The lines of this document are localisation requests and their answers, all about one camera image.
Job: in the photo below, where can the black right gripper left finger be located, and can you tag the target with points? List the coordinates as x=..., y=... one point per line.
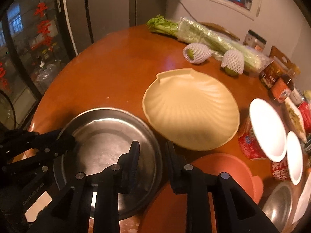
x=70, y=210

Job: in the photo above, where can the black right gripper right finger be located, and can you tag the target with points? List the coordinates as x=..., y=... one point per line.
x=214, y=201

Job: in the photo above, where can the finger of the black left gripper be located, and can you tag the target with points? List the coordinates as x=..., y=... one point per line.
x=48, y=145

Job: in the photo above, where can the orange plastic plate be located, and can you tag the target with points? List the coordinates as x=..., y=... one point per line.
x=167, y=212

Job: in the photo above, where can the large steel plate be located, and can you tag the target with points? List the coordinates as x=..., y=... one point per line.
x=102, y=135

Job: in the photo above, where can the cream shell-shaped plate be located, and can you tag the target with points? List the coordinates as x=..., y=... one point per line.
x=191, y=109

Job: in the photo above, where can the small steel bowl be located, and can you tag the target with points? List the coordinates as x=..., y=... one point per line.
x=279, y=204

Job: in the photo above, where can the clear plastic bottle on floor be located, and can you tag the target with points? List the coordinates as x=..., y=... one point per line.
x=45, y=76

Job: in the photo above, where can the white dish with vegetables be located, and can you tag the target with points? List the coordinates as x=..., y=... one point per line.
x=295, y=119

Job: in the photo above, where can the red tissue pack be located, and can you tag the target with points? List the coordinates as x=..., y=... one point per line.
x=305, y=113

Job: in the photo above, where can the dark sauce bottle orange label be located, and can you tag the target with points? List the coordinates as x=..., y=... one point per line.
x=281, y=89

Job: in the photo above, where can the brown sauce jar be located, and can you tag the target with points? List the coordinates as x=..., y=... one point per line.
x=270, y=75

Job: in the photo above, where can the grey refrigerator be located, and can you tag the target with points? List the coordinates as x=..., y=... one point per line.
x=84, y=22

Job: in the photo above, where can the foam-netted fruit right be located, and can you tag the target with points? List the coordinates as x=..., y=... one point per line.
x=233, y=62

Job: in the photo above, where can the foam-netted fruit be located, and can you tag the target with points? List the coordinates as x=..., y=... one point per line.
x=196, y=53
x=233, y=62

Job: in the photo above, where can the foam-netted fruit left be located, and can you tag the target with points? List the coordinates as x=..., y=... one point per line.
x=196, y=53

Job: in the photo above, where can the wooden chair cutout back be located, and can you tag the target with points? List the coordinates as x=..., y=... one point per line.
x=280, y=57

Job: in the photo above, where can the glass jar black lid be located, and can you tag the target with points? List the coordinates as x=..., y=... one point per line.
x=254, y=41

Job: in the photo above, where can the celery bunch in plastic bag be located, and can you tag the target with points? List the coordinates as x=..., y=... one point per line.
x=188, y=31

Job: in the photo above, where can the wooden chair arched back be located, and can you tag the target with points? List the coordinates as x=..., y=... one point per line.
x=220, y=29

